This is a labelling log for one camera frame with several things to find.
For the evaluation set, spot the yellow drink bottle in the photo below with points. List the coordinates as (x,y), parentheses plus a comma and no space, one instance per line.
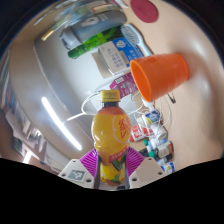
(111,133)

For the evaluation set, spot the orange plastic cup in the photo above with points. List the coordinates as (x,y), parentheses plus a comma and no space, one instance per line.
(163,75)

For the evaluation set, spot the light blue plate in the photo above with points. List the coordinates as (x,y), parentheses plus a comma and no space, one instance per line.
(135,33)

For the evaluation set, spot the blue and white carton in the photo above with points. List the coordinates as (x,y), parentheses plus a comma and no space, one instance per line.
(116,55)

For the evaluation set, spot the flat round red coaster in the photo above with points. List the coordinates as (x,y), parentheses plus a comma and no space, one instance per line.
(144,10)

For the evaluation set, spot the white desk lamp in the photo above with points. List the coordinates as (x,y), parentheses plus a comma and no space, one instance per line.
(61,125)

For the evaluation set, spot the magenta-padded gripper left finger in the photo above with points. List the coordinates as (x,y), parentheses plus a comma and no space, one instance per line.
(75,172)

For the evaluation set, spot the grey shaker bottle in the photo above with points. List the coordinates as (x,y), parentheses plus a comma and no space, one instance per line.
(93,25)

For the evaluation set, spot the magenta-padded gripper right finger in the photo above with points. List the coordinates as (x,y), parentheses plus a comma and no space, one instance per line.
(150,170)

